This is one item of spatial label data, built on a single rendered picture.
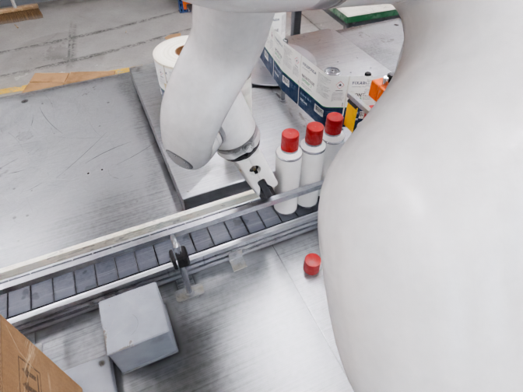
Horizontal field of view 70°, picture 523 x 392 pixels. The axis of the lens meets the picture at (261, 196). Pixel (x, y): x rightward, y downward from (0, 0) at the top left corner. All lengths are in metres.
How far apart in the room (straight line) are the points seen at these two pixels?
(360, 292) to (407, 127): 0.07
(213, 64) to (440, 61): 0.31
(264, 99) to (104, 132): 0.48
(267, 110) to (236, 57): 0.69
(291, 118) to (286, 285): 0.51
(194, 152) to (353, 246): 0.38
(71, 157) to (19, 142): 0.18
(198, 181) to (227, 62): 0.50
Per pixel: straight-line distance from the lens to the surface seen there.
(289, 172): 0.73
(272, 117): 1.10
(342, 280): 0.17
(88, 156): 1.14
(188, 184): 0.90
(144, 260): 0.79
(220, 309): 0.76
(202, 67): 0.46
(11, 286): 0.75
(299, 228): 0.83
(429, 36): 0.20
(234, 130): 0.59
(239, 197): 0.81
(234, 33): 0.42
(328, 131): 0.76
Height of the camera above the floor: 1.51
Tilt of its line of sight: 47 degrees down
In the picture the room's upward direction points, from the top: straight up
